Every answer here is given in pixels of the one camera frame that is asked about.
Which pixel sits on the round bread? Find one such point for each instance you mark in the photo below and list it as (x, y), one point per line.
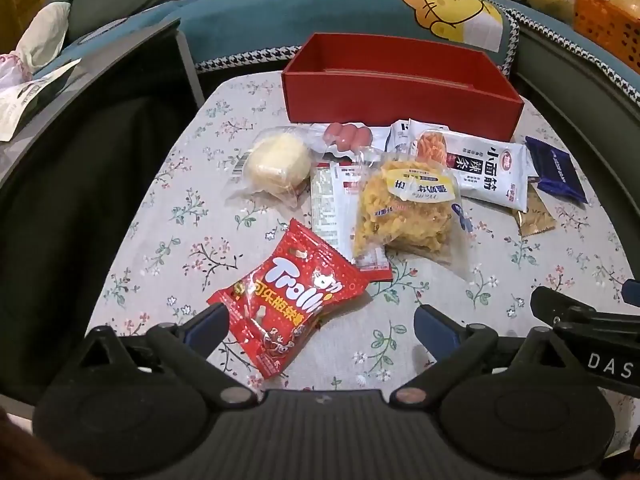
(277, 160)

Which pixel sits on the grey side table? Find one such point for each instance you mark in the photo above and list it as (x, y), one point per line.
(125, 67)

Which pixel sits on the white spicy strip packet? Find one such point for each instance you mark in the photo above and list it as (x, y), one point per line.
(495, 170)

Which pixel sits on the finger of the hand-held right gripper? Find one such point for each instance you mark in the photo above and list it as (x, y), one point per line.
(632, 291)
(550, 302)

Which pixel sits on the dark blue snack packet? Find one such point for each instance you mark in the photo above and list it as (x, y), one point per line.
(555, 170)

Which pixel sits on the cream pillow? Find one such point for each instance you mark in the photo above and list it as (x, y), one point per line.
(42, 35)

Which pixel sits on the yellow crispy noodle snack bag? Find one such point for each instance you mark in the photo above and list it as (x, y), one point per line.
(400, 215)

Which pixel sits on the red cardboard box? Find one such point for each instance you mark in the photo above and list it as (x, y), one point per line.
(400, 102)

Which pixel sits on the pink sausages packet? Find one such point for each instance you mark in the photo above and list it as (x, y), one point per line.
(345, 135)

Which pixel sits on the red gummy candy packet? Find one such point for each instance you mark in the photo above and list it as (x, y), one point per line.
(290, 300)

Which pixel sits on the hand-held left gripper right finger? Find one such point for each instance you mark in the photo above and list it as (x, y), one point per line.
(437, 334)

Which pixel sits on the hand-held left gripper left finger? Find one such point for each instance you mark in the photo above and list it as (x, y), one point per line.
(207, 324)

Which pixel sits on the pink plastic bag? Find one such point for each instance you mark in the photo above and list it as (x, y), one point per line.
(9, 70)

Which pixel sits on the printed paper sheet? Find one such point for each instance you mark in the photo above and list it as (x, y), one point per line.
(30, 95)

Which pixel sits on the orange plastic basket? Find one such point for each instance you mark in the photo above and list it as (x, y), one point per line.
(600, 25)

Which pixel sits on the white and red flat packet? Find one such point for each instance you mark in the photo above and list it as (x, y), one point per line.
(330, 200)

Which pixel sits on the small gold snack packet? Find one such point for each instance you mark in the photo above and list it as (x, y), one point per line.
(537, 215)

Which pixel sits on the teal cartoon print sofa cover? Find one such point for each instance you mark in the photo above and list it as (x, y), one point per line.
(325, 10)

